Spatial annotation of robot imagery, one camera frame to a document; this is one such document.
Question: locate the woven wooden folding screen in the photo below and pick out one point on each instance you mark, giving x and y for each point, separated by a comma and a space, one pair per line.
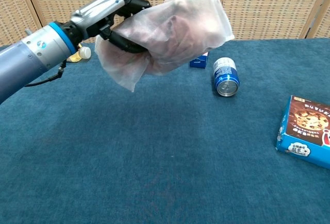
270, 7

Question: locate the blue soda can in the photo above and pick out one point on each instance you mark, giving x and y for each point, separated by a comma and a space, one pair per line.
226, 77

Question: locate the tall blue pink cookie box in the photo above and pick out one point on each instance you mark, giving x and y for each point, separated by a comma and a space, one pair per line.
199, 60

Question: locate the blue chocolate chip cookie box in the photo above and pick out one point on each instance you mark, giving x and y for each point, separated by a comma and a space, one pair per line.
306, 128

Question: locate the translucent white plastic bag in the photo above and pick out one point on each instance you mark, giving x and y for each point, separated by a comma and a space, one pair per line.
201, 10

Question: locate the blue felt table cover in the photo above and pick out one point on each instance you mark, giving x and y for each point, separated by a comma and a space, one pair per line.
154, 157

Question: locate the yellow drink plastic bottle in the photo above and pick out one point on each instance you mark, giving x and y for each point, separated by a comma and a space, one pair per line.
84, 53

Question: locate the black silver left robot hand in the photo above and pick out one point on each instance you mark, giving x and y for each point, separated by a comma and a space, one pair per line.
95, 13

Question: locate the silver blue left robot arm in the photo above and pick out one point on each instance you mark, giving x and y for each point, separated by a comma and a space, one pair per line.
28, 59

